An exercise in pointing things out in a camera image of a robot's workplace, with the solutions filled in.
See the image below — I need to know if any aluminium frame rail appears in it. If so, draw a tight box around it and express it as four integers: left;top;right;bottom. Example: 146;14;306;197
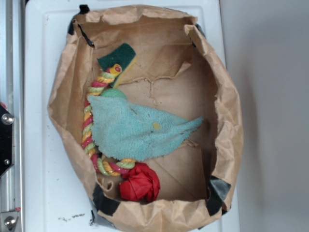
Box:
0;0;25;232

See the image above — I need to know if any black mounting bracket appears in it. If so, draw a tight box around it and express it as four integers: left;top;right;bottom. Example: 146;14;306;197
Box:
0;102;14;177

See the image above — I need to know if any green and yellow sponge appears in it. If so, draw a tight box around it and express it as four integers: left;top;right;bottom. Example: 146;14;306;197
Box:
97;43;136;88

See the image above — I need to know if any multicolour twisted rope toy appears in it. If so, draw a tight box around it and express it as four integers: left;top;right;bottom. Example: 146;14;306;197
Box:
82;64;136;176

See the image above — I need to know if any green ball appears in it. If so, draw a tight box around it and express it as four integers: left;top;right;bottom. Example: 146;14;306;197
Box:
100;88;127;100

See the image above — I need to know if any light blue terry cloth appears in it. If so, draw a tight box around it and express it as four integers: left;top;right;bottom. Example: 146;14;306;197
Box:
88;96;203;161

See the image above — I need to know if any brown paper bag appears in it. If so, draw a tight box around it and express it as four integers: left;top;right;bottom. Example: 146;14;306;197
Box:
48;5;243;232

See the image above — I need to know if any crumpled red cloth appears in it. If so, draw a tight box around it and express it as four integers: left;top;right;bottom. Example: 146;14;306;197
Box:
119;163;160;202

